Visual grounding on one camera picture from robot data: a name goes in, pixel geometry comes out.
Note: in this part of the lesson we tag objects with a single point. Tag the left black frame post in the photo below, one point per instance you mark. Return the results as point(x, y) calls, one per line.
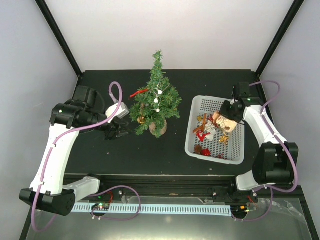
point(48, 16)

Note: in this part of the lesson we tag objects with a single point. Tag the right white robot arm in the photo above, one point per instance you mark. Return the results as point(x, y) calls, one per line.
point(275, 165)

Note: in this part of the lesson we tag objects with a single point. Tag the small green christmas tree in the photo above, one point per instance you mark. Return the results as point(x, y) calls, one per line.
point(157, 105)

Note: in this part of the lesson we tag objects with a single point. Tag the white plastic basket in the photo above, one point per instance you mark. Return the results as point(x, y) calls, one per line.
point(207, 142)

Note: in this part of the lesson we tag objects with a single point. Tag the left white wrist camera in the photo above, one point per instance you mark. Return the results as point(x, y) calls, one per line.
point(121, 112)

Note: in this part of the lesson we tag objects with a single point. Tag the left circuit board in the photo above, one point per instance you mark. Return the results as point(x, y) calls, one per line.
point(100, 207)

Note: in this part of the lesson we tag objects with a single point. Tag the black frame post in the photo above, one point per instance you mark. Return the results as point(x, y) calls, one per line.
point(48, 16)
point(284, 26)

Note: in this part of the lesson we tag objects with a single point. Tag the right circuit board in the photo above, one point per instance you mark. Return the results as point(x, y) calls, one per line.
point(240, 208)

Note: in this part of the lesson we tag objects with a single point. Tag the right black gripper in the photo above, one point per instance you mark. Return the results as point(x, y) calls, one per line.
point(223, 111)

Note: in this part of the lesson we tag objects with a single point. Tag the white slotted cable duct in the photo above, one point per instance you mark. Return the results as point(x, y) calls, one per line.
point(157, 209)

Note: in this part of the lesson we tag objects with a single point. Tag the pile of christmas ornaments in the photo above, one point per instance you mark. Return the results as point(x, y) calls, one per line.
point(210, 132)

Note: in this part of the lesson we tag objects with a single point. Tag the black aluminium rail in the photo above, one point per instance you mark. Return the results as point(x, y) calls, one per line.
point(216, 188)

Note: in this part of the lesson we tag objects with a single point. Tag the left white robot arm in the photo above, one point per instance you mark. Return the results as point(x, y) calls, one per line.
point(77, 115)

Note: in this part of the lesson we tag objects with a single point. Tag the red ribbon bow ornament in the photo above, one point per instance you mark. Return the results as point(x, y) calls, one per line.
point(141, 91)

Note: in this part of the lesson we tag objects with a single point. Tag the right black frame post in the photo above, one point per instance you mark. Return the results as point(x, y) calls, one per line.
point(284, 26)

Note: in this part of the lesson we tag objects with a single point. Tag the circuit board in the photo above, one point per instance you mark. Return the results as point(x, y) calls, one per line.
point(240, 208)
point(100, 207)

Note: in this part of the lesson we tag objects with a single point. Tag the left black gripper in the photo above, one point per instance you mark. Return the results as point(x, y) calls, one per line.
point(112, 130)

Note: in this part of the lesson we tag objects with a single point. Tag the gold bell ornament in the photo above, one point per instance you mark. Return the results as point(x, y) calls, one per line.
point(141, 120)

